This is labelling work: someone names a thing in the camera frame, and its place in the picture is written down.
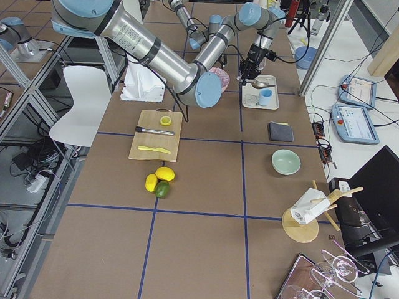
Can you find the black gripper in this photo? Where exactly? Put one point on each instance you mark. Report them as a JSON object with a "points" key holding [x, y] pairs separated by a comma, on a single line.
{"points": [[255, 53]]}

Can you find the stainless steel ice scoop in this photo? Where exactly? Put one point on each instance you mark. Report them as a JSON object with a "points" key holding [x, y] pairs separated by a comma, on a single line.
{"points": [[257, 84]]}

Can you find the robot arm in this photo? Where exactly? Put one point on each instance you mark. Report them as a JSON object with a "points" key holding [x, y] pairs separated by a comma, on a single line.
{"points": [[193, 83], [198, 33]]}

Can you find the light blue plastic cup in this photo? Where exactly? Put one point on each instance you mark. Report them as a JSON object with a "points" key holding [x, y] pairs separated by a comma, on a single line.
{"points": [[265, 96]]}

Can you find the wooden cup stand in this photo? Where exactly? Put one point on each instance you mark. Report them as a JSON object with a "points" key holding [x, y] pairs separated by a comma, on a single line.
{"points": [[308, 232]]}

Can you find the pink bowl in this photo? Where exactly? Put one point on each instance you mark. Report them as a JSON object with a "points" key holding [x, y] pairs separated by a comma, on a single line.
{"points": [[223, 76]]}

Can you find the cream bear serving tray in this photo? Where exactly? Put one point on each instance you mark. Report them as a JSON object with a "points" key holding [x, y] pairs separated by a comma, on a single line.
{"points": [[250, 95]]}

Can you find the blue bowl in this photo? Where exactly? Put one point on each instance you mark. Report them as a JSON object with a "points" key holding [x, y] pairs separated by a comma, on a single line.
{"points": [[304, 56]]}

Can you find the grey folded cloth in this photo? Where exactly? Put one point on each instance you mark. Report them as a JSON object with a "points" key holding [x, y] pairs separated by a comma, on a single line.
{"points": [[280, 132]]}

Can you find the red bottle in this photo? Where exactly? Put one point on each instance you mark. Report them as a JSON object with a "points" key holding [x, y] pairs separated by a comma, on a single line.
{"points": [[292, 11]]}

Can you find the green ceramic bowl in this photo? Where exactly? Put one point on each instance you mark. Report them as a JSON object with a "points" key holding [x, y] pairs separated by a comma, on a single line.
{"points": [[285, 162]]}

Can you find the half lemon slice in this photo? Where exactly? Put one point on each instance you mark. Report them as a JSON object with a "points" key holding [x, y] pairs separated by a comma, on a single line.
{"points": [[165, 121]]}

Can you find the teach pendant tablet far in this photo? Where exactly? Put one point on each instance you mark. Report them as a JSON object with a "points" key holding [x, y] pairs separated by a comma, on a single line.
{"points": [[357, 91]]}

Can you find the teach pendant tablet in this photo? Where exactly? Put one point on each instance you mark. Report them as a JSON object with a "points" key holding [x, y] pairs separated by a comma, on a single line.
{"points": [[353, 124], [357, 91]]}

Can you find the wooden cutting board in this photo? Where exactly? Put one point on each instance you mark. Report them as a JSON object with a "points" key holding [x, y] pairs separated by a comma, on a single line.
{"points": [[151, 119]]}

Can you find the teach pendant tablet near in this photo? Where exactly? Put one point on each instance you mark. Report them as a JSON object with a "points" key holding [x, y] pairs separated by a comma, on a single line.
{"points": [[353, 124]]}

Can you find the yellow plastic knife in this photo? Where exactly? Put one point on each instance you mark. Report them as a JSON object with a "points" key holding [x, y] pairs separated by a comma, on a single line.
{"points": [[158, 149]]}

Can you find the steel cylindrical rod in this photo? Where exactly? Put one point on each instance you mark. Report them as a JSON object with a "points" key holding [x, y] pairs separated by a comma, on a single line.
{"points": [[140, 129]]}

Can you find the whole yellow lemon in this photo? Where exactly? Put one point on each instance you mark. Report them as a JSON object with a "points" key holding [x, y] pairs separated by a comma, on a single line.
{"points": [[165, 173]]}

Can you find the green lime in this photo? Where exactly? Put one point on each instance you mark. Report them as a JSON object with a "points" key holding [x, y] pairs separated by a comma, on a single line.
{"points": [[162, 189]]}

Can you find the white milk carton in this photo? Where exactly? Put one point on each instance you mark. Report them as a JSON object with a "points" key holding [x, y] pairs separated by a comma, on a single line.
{"points": [[310, 205]]}

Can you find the white chair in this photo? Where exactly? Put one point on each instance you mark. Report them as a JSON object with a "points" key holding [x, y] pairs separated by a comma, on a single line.
{"points": [[90, 92]]}

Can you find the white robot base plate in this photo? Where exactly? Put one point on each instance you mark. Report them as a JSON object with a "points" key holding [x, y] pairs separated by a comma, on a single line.
{"points": [[142, 85]]}

